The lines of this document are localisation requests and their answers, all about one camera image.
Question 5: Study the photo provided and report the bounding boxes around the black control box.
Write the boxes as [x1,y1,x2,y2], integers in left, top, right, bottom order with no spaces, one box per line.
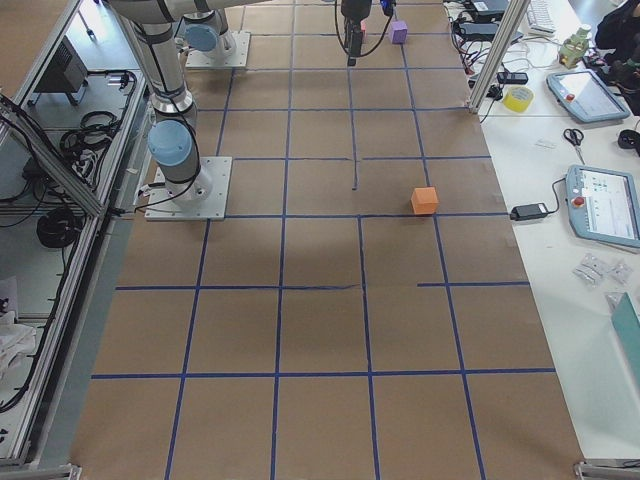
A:
[29,36,88,105]

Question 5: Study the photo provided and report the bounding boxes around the black handled scissors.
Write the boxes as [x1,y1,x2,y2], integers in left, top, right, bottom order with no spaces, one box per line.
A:
[563,128,585,165]

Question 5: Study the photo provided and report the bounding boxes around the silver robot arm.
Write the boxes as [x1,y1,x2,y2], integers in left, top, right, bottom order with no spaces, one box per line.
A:
[110,1,242,218]
[178,1,371,68]

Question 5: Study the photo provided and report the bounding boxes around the purple foam cube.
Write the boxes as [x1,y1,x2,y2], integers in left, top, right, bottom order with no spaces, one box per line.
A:
[389,20,408,45]

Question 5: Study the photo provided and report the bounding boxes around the yellow tape roll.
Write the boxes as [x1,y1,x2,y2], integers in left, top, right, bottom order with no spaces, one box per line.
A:
[503,85,534,113]

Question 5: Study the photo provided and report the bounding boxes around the far teach pendant tablet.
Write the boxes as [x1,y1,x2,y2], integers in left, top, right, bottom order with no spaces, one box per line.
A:
[546,70,630,123]

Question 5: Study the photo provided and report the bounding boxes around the white keyboard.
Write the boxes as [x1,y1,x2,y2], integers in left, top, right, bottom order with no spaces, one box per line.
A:
[525,0,556,36]

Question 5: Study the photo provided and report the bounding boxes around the coiled black cables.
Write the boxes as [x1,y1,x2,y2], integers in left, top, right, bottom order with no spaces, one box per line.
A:
[36,110,124,250]

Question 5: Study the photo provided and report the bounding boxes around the orange foam cube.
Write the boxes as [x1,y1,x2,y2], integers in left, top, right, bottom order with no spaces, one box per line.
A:
[411,187,439,215]

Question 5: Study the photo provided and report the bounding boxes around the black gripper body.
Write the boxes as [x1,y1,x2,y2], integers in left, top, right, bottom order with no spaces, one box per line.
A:
[340,0,368,20]

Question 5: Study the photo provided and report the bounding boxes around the teach pendant tablet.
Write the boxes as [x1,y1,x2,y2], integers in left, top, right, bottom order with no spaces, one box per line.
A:
[565,165,639,250]
[546,70,630,123]

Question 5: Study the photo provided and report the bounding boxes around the green toy device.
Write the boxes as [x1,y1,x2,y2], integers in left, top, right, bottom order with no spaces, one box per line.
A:
[558,24,591,69]

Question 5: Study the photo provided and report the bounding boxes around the aluminium frame post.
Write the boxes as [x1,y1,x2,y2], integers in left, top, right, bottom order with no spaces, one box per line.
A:
[467,0,529,114]

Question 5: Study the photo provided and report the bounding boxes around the brown paper table mat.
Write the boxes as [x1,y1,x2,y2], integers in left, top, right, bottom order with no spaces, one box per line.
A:
[71,1,581,479]

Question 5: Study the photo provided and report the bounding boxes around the teal board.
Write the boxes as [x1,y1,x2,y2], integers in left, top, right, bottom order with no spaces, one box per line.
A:
[611,293,640,385]

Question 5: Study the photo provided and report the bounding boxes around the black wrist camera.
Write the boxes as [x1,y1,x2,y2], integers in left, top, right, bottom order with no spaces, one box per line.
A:
[380,0,396,16]

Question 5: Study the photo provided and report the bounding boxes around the small plastic parts bags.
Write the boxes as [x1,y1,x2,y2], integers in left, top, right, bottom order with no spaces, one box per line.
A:
[572,253,633,287]

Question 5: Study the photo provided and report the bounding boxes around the near teach pendant tablet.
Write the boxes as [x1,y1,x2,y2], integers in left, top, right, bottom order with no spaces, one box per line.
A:
[565,165,639,250]

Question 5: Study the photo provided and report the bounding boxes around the crumpled white cloth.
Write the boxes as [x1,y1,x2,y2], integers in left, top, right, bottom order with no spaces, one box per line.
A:
[1,310,36,376]

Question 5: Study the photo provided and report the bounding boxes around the black power adapter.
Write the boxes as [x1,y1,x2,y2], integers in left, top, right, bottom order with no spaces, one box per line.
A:
[509,203,549,221]

